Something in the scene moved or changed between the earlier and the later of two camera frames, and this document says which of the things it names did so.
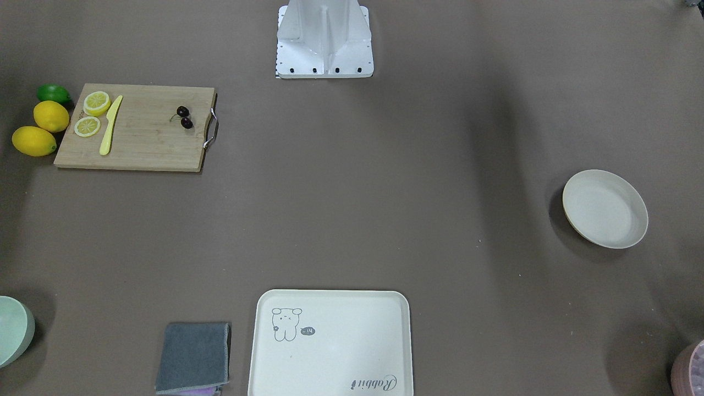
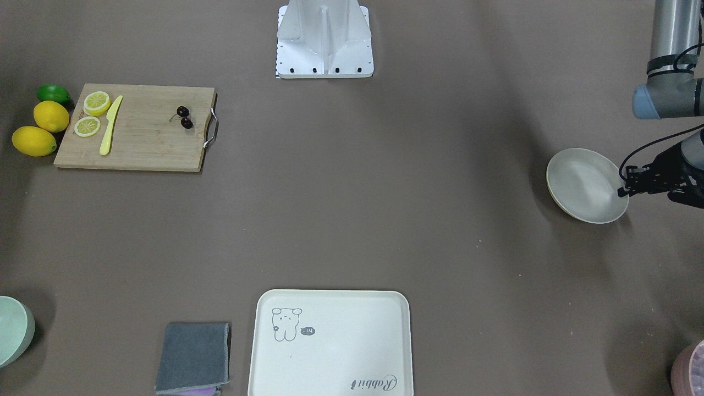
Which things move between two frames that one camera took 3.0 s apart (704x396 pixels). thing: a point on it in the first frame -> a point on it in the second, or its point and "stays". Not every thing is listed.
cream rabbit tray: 331,342 stays
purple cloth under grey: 215,391 stays
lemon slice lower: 87,126 stays
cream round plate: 605,209 -> 586,186
